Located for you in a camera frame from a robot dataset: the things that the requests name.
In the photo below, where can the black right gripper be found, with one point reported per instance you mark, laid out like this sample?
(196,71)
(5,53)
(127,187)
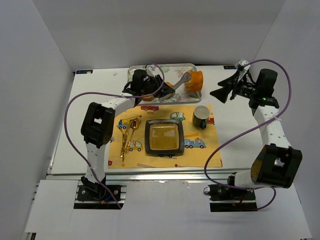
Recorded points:
(234,87)

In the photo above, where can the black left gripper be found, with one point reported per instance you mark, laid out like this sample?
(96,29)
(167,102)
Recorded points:
(157,85)

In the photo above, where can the sugared orange donut bread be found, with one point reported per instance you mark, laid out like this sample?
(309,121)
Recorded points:
(195,84)

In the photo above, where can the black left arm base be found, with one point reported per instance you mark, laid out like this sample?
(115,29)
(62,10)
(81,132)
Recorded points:
(92,196)

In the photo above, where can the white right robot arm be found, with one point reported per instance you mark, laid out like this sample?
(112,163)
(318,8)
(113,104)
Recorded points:
(277,163)

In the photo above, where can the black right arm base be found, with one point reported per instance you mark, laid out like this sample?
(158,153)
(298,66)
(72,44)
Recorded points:
(226,200)

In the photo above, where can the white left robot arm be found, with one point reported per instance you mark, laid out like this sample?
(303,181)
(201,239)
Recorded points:
(98,124)

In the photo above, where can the toasted bread slice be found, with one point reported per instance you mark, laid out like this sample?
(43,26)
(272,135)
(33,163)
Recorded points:
(148,99)

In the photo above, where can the black corner label right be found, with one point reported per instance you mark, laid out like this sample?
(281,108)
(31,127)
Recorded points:
(229,67)

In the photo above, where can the black corner label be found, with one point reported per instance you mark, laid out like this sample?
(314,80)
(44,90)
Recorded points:
(229,67)
(83,71)

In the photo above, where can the white leaf-print tray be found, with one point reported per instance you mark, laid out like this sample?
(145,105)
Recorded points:
(172,74)

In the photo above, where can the green ceramic mug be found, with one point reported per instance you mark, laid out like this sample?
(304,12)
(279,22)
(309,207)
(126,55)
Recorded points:
(200,117)

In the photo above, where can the gold spoon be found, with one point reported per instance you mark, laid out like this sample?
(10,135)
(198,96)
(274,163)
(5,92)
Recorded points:
(130,134)

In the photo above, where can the dark square plate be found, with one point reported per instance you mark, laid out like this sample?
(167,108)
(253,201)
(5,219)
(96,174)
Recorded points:
(164,137)

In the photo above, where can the gold fork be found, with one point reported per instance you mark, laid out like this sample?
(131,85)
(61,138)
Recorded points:
(125,137)

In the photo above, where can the yellow vehicle-print placemat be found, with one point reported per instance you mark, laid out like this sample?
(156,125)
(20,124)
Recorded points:
(198,143)

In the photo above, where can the black corner label left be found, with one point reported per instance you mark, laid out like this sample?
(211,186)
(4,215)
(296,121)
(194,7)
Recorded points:
(83,71)

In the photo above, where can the twisted ring bread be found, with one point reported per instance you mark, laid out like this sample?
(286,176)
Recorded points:
(170,86)

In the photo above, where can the aluminium table rail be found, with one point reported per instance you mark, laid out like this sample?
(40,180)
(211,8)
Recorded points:
(184,174)

